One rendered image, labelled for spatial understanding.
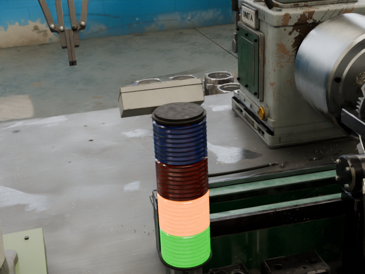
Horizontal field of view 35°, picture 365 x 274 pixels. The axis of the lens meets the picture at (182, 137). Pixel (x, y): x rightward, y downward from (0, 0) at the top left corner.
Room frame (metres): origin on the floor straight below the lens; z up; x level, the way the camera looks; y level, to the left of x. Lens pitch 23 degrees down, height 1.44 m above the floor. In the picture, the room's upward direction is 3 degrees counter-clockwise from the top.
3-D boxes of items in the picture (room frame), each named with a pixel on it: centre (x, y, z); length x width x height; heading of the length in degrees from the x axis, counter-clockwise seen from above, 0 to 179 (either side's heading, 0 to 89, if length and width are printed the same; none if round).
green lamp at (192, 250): (0.59, 0.00, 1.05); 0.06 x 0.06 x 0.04
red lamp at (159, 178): (0.59, 0.00, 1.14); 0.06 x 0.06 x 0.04
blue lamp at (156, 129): (0.59, 0.00, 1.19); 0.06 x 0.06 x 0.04
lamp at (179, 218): (0.59, 0.00, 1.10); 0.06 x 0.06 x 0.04
